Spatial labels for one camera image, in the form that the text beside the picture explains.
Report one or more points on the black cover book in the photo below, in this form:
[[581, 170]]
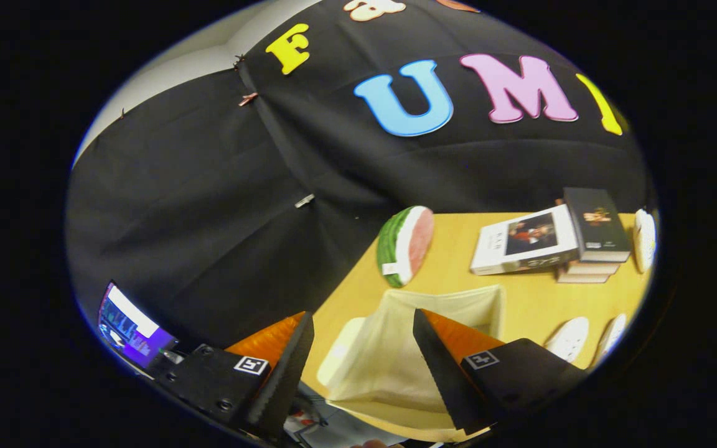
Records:
[[595, 224]]

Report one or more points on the white portrait cover book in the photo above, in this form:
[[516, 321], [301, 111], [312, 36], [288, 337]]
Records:
[[520, 242]]

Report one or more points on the silver clip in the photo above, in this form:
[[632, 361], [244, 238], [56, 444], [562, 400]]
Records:
[[304, 200]]

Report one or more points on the watermelon slice toy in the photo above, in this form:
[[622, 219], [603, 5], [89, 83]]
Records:
[[405, 246]]

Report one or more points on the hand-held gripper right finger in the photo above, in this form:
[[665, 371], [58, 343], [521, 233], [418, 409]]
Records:
[[452, 386]]

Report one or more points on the black backdrop cloth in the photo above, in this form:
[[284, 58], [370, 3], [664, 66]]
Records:
[[209, 218]]

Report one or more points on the red clip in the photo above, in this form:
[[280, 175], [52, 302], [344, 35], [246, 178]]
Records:
[[248, 99]]

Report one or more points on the white canvas shoe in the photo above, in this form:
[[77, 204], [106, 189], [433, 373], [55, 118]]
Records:
[[569, 340], [610, 336]]

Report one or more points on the white plush toy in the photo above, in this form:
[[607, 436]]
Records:
[[645, 239]]

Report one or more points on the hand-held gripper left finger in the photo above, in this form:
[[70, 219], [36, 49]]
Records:
[[281, 386]]

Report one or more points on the tan edged book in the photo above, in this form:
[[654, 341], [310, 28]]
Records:
[[592, 268], [582, 277]]

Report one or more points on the beige fabric storage box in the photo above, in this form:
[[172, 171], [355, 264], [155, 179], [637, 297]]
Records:
[[389, 354]]

